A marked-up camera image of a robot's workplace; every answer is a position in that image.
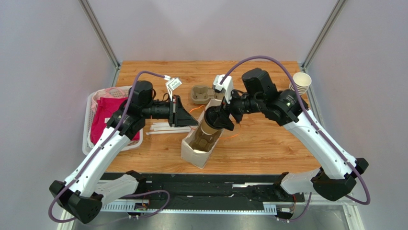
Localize pink folded cloth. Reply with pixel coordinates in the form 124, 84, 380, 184
90, 97, 127, 144

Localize bundle of wrapped straws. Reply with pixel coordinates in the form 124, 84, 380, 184
146, 122, 192, 135

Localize white paper takeout bag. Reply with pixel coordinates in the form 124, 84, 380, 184
181, 99, 224, 169

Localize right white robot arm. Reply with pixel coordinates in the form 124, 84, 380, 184
204, 68, 368, 201

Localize stack of paper cups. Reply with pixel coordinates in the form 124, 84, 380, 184
293, 72, 312, 95

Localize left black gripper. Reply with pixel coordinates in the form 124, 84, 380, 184
142, 95, 199, 127

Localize black plastic cup lid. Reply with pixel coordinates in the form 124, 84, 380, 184
204, 106, 223, 129

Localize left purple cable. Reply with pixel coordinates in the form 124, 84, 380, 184
47, 70, 173, 223

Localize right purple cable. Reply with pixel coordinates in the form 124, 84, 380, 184
219, 56, 371, 223

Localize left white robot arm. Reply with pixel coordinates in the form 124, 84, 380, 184
49, 80, 198, 224

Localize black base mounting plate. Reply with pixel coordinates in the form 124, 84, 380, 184
103, 173, 315, 215

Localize white plastic basket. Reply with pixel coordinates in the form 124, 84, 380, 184
82, 85, 144, 157

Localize purple cable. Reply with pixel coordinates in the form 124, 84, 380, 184
219, 56, 371, 223
47, 70, 173, 223

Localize brown paper coffee cup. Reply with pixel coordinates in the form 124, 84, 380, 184
201, 118, 222, 135

